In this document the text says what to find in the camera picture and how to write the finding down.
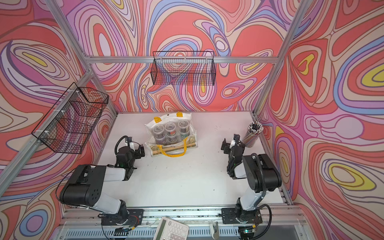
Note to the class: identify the white canvas bag yellow handles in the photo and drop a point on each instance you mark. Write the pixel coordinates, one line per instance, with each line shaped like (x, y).
(177, 149)

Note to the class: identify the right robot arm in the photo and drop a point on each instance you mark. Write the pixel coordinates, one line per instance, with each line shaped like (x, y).
(262, 177)

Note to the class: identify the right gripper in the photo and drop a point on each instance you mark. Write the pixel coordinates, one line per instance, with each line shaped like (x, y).
(227, 146)

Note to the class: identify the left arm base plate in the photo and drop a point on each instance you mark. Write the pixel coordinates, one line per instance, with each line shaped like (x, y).
(132, 218)

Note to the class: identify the back wire basket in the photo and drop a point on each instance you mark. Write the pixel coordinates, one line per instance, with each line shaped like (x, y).
(183, 68)

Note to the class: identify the seed jar removed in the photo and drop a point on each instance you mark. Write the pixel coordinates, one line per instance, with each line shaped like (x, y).
(171, 132)
(184, 128)

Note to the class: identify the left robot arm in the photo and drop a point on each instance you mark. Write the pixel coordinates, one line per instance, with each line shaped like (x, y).
(84, 188)

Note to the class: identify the seed jar purple label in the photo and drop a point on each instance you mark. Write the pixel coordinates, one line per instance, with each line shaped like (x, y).
(159, 134)

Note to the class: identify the white clip at front rail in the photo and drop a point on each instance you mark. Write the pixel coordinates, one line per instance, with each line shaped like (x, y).
(214, 230)

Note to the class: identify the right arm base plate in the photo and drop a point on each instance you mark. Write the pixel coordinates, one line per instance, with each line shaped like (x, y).
(236, 216)

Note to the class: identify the white calculator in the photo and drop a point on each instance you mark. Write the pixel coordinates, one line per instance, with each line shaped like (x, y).
(169, 229)

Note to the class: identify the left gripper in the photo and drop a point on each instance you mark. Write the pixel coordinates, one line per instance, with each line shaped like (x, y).
(137, 152)

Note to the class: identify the pencil holder with pencils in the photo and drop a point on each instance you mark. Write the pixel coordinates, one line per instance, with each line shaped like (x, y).
(252, 134)

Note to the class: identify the left wire basket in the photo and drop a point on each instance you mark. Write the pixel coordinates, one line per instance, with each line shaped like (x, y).
(73, 122)

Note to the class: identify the wire basket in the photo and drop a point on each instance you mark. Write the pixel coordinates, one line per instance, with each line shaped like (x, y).
(73, 122)
(183, 68)

